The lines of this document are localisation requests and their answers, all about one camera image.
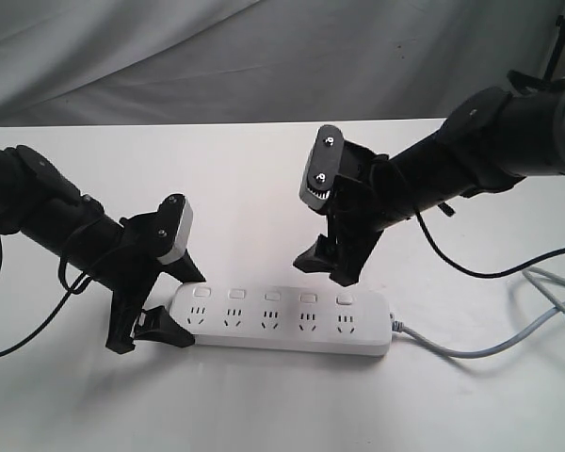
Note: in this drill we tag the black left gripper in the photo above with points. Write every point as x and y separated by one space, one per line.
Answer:
137 267

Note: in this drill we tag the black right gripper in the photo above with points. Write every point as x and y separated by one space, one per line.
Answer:
353 215

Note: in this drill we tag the white five-outlet power strip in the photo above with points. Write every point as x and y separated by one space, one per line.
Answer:
316 320

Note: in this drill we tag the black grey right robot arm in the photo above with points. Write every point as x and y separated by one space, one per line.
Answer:
487 145

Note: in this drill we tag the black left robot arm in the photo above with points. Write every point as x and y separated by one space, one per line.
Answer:
37 201

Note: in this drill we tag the grey backdrop cloth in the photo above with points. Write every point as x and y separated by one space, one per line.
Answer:
162 62

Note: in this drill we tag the black tripod stand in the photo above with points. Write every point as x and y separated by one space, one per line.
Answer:
556 48

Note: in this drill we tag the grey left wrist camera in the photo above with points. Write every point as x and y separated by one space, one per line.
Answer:
174 221

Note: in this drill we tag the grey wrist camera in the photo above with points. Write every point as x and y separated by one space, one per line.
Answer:
174 221
321 167

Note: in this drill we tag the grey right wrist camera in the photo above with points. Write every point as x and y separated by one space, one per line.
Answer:
321 167

